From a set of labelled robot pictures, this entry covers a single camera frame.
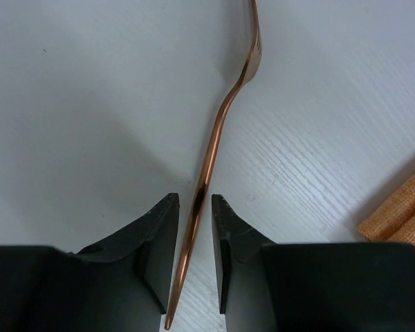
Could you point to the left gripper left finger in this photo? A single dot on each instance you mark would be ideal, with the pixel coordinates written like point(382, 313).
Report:
point(129, 271)

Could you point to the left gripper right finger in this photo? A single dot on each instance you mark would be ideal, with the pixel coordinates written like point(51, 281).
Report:
point(234, 240)

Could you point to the copper fork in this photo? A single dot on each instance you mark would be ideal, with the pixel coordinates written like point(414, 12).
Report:
point(248, 72)

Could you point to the orange cloth napkin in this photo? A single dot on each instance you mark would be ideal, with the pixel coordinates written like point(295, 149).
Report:
point(391, 215)

